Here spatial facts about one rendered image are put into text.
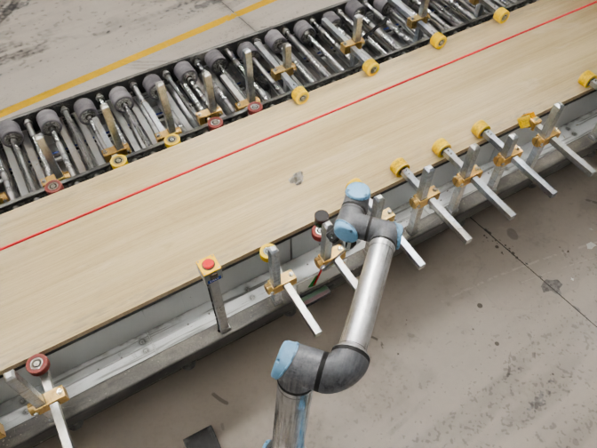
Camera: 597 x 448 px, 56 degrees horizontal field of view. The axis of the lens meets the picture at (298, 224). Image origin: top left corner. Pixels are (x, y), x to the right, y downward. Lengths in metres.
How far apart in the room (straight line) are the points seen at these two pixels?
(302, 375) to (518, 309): 2.11
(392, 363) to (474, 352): 0.47
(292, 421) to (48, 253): 1.35
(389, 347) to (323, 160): 1.14
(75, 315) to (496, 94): 2.35
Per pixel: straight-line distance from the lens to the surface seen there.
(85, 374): 2.62
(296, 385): 1.65
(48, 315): 2.47
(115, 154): 2.98
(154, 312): 2.52
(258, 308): 2.51
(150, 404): 3.17
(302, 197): 2.58
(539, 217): 3.96
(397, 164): 2.66
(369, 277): 1.80
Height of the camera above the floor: 2.92
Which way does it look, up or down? 54 degrees down
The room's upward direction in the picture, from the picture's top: straight up
